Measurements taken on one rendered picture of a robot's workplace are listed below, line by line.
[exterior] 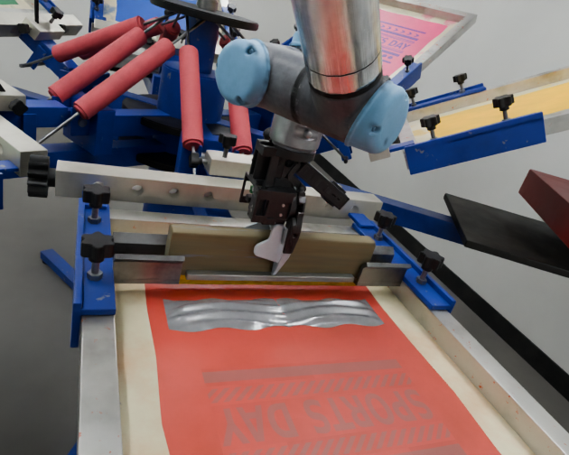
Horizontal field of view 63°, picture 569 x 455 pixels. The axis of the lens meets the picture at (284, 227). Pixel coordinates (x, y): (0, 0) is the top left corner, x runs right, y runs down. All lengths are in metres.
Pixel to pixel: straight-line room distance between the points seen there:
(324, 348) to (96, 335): 0.32
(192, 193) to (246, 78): 0.43
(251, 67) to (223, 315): 0.36
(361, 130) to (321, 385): 0.34
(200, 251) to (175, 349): 0.16
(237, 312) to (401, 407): 0.26
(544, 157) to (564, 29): 0.68
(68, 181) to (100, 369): 0.43
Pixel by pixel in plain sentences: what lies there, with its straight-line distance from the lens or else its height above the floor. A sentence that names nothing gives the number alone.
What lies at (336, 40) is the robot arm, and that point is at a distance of 0.43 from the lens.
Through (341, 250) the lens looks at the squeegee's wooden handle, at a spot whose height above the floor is 1.04.
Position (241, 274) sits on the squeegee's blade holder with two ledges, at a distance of 0.75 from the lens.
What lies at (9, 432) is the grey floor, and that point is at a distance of 1.82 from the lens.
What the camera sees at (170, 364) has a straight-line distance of 0.63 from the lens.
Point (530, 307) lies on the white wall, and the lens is 2.93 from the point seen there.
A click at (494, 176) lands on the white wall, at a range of 3.13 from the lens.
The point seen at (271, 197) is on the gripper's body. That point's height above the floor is 1.14.
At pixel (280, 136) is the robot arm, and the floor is 1.22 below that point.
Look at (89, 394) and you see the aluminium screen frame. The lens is 0.54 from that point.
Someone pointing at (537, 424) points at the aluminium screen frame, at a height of 0.99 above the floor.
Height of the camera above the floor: 1.38
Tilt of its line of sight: 25 degrees down
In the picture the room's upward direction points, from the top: 16 degrees clockwise
